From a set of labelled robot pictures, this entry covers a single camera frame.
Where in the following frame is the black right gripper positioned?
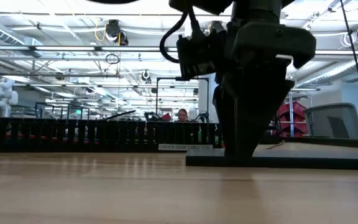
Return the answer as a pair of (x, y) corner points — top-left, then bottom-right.
(213, 21), (317, 159)

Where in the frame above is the black raceway cover strip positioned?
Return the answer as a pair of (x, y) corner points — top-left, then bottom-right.
(185, 142), (358, 171)

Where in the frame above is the black zip tie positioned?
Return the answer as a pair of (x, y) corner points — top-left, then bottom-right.
(102, 109), (137, 121)
(265, 141), (288, 151)

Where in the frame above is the black slotted cable raceway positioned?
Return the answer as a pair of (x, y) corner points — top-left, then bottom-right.
(0, 116), (226, 153)

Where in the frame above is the white structural column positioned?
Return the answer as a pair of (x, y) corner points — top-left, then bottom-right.
(198, 74), (219, 123)

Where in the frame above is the rack of red bins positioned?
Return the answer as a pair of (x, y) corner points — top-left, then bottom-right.
(273, 101), (310, 138)

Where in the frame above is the person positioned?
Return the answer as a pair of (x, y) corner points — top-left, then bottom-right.
(175, 108), (190, 123)

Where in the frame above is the black and red machine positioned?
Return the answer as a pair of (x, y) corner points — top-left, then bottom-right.
(144, 111), (173, 122)

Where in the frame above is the grey office chair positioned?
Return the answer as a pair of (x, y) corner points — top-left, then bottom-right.
(303, 103), (358, 141)

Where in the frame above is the small white ceiling reel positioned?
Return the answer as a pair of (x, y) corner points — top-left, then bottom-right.
(140, 69), (152, 84)

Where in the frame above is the long ceiling light bar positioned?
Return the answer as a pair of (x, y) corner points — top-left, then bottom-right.
(0, 45), (358, 56)

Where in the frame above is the white robot figure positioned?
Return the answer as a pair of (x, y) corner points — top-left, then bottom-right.
(0, 77), (19, 118)

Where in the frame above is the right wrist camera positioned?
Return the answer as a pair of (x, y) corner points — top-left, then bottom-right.
(176, 30), (228, 81)

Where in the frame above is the black camera stand frame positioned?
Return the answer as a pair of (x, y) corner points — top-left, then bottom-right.
(155, 75), (210, 124)

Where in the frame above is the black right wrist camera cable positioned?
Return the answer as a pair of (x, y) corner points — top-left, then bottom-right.
(159, 9), (204, 65)

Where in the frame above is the black hanging cable coil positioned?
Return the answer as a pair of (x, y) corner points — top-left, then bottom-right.
(104, 53), (121, 65)

